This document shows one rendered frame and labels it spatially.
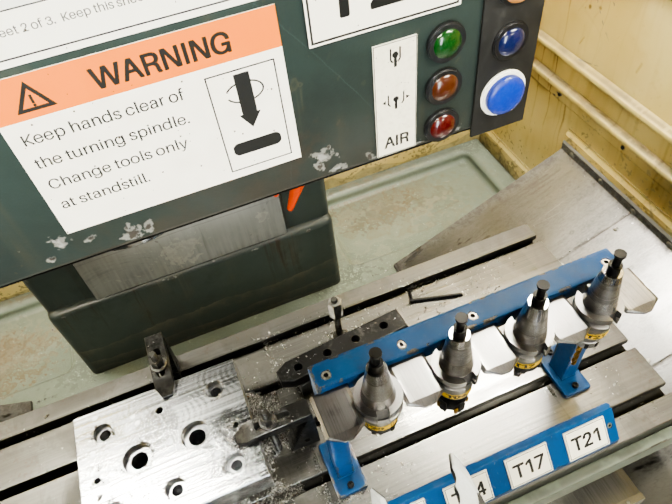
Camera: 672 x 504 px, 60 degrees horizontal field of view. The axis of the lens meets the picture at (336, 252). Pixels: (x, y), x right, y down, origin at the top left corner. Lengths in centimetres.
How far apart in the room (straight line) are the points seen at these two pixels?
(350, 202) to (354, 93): 150
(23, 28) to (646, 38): 123
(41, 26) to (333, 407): 57
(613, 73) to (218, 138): 121
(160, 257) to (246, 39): 103
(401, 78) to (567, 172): 127
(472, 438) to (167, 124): 86
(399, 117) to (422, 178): 155
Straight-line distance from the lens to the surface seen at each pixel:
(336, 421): 75
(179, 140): 36
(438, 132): 43
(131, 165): 37
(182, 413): 107
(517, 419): 112
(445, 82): 40
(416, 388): 77
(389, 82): 39
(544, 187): 162
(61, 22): 32
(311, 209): 140
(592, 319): 85
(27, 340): 186
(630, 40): 143
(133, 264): 133
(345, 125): 39
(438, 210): 185
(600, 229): 154
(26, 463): 126
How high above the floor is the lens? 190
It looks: 49 degrees down
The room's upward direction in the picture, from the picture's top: 8 degrees counter-clockwise
